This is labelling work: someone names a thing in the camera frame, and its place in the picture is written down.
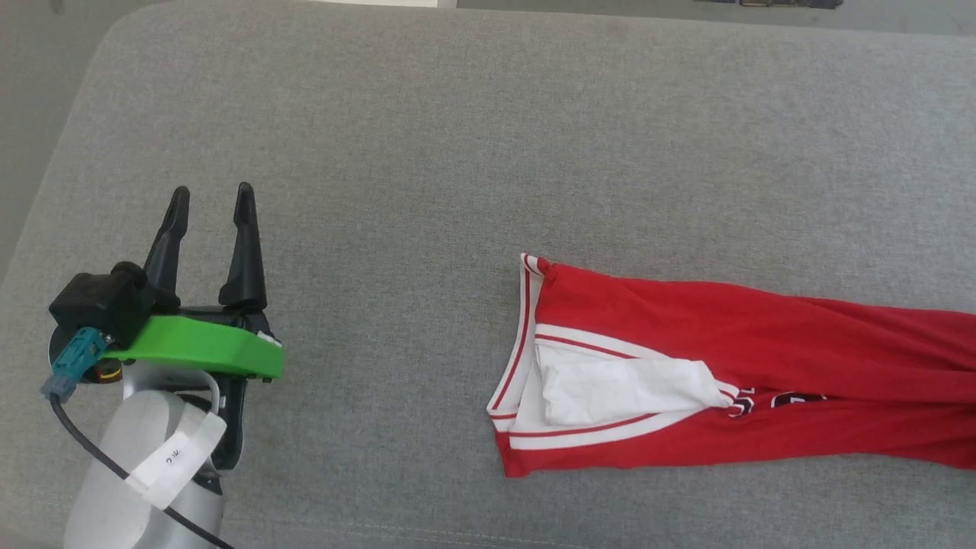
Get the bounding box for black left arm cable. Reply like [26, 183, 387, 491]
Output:
[50, 393, 237, 549]

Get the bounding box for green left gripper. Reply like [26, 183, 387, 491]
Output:
[99, 181, 285, 470]

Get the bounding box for red white-trimmed jersey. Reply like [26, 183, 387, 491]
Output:
[486, 253, 976, 479]

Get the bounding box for teal left camera connector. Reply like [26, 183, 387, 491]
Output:
[40, 326, 108, 403]

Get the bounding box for white paper label tape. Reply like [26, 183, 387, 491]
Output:
[124, 410, 228, 510]

